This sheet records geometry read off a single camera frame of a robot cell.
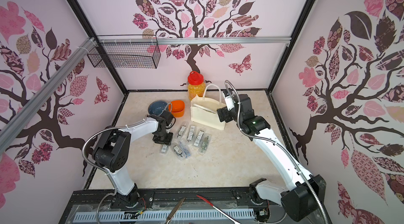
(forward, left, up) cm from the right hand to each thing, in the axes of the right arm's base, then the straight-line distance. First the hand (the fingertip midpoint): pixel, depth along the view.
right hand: (226, 104), depth 77 cm
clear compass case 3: (-14, +27, -23) cm, 38 cm away
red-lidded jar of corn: (+29, +17, -13) cm, 36 cm away
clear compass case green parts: (-9, +12, -26) cm, 30 cm away
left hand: (-9, +35, -27) cm, 45 cm away
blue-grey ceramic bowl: (+19, +45, -24) cm, 55 cm away
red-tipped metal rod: (-46, -1, -25) cm, 52 cm away
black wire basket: (+60, +75, -9) cm, 96 cm away
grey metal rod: (-41, +26, -27) cm, 56 cm away
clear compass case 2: (+1, +26, -26) cm, 37 cm away
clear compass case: (-12, +35, -25) cm, 44 cm away
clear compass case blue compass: (-13, +23, -25) cm, 37 cm away
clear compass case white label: (-3, +15, -26) cm, 30 cm away
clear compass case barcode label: (-1, +19, -25) cm, 32 cm away
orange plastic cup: (+20, +31, -28) cm, 46 cm away
